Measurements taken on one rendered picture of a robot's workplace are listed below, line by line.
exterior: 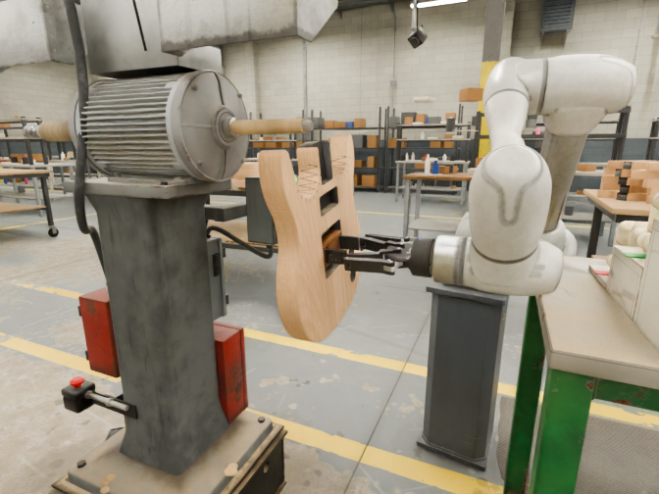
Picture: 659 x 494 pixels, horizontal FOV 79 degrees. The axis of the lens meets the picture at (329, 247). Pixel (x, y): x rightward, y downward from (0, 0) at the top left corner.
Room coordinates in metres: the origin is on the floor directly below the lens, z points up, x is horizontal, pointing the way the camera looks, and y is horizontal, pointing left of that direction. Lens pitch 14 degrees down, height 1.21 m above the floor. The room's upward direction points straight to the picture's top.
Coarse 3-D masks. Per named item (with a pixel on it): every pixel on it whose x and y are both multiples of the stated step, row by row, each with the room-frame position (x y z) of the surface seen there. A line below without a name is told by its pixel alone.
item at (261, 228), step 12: (252, 180) 1.18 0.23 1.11; (252, 192) 1.18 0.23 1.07; (252, 204) 1.18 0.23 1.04; (264, 204) 1.16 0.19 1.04; (252, 216) 1.18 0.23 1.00; (264, 216) 1.16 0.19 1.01; (216, 228) 1.20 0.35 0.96; (252, 228) 1.18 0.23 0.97; (264, 228) 1.16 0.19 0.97; (276, 228) 1.16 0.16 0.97; (240, 240) 1.20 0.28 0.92; (252, 240) 1.18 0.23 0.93; (264, 240) 1.16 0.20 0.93; (276, 240) 1.16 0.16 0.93; (252, 252) 1.20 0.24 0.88
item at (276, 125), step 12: (252, 120) 0.94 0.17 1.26; (264, 120) 0.92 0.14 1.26; (276, 120) 0.91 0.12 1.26; (288, 120) 0.90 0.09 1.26; (300, 120) 0.88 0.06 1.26; (240, 132) 0.95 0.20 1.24; (252, 132) 0.94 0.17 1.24; (264, 132) 0.92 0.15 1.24; (276, 132) 0.91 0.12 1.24; (288, 132) 0.90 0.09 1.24; (300, 132) 0.89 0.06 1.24
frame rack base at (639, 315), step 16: (656, 224) 0.58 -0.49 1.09; (656, 240) 0.57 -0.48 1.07; (656, 256) 0.56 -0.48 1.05; (656, 272) 0.55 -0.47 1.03; (640, 288) 0.59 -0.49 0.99; (656, 288) 0.54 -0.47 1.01; (640, 304) 0.58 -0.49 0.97; (656, 304) 0.53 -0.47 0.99; (640, 320) 0.57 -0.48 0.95; (656, 320) 0.52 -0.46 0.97; (656, 336) 0.51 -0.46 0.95
